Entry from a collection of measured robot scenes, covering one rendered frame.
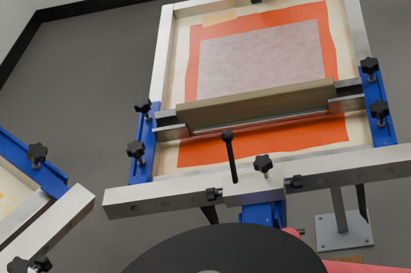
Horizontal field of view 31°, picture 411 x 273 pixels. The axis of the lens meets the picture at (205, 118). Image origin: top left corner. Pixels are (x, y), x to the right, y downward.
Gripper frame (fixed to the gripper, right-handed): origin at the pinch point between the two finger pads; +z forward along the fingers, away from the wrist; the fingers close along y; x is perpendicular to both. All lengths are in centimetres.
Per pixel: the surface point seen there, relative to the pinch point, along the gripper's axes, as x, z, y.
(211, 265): 0, -39, -131
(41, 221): 41, -18, -98
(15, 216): 48, -16, -94
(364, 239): -20, 114, -6
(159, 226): 67, 119, 20
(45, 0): 190, 146, 290
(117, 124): 104, 134, 113
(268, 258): -8, -39, -131
